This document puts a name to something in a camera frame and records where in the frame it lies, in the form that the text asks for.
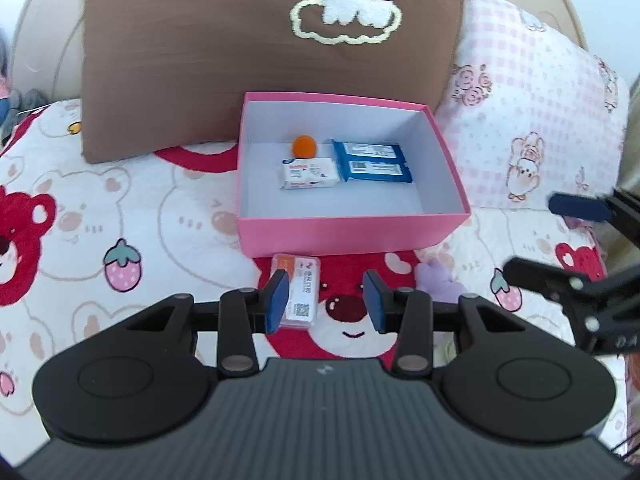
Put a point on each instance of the clear plastic case orange label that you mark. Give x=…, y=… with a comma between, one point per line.
x=301, y=295

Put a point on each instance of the bear printed blanket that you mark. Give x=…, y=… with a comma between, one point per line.
x=150, y=220

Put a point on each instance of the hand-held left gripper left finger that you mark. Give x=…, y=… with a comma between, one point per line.
x=277, y=305

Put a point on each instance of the orange makeup sponge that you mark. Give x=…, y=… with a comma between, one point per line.
x=304, y=145

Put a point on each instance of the pink cardboard box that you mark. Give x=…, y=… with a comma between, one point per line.
x=350, y=235

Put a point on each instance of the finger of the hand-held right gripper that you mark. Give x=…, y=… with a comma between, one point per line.
x=535, y=274
x=580, y=206

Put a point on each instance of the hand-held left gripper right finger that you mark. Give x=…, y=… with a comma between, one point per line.
x=374, y=305

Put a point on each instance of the blue wet wipes packet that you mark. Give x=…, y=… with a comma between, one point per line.
x=372, y=162

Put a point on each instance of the pink checked pillow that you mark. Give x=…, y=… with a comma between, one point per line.
x=525, y=90

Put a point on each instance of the white tissue packet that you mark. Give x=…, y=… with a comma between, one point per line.
x=307, y=174

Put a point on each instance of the brown pillow with cloud embroidery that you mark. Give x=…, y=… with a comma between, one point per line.
x=200, y=50

